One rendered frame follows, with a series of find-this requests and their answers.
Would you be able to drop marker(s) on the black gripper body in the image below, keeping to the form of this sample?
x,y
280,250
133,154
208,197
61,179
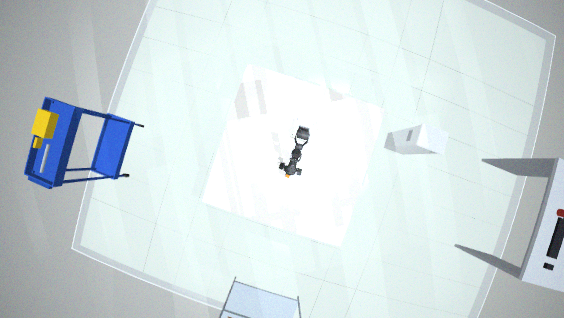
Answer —
x,y
282,166

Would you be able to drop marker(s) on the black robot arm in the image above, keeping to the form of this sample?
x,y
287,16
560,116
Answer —
x,y
302,133

